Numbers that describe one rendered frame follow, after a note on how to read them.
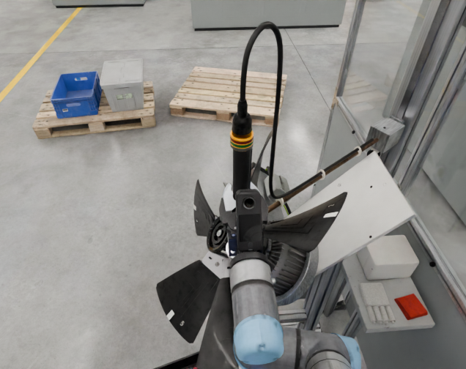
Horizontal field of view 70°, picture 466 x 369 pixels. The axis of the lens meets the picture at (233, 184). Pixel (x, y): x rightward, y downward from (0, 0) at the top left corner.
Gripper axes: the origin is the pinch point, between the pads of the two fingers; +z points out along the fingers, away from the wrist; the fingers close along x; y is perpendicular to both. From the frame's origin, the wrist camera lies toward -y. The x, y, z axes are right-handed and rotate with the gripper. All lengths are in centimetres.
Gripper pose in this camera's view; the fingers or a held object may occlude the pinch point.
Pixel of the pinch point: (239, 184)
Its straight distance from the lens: 73.7
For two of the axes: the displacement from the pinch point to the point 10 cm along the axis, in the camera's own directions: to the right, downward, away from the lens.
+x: 10.0, -0.5, 0.5
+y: 0.0, 7.2, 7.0
